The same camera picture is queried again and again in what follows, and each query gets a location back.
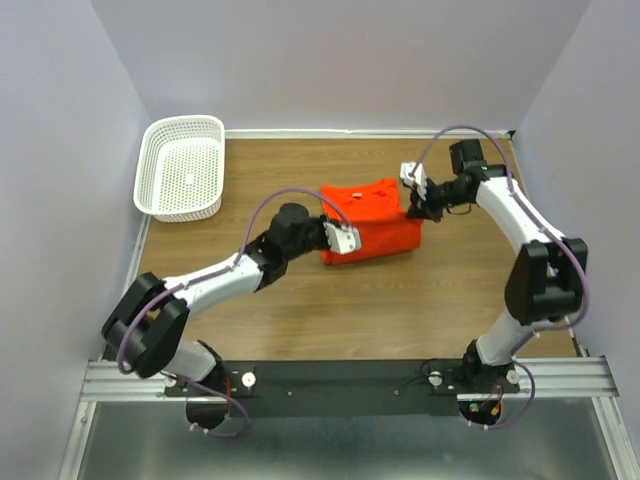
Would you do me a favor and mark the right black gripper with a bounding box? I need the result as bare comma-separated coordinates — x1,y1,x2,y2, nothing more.
406,175,470,224

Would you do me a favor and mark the orange t-shirt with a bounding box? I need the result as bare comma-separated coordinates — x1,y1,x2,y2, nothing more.
320,178,422,265

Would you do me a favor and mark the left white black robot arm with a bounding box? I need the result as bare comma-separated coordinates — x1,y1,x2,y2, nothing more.
101,203,359,395

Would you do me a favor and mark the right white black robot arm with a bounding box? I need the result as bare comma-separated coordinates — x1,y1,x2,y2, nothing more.
400,140,588,392

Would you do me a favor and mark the white perforated plastic basket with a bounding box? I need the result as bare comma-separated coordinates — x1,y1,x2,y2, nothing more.
133,115,225,223

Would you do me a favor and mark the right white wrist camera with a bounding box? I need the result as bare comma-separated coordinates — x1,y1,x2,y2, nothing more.
399,162,428,200

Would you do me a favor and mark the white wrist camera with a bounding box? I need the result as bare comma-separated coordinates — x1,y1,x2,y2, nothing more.
399,162,428,200
323,221,362,255

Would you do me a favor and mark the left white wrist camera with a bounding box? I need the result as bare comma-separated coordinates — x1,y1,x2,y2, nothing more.
323,221,362,255

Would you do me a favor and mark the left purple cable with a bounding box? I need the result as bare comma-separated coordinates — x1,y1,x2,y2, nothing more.
116,186,354,437

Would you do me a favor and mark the purple cable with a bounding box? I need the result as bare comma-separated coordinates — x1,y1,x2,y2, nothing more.
410,124,595,432
116,186,354,437

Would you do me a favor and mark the black mounting base plate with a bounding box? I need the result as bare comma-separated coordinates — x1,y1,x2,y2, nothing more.
210,359,519,419

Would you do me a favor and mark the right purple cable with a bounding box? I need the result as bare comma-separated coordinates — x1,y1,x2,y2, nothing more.
410,124,595,432

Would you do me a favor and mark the aluminium frame rail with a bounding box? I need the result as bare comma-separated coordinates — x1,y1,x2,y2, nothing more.
81,357,619,402

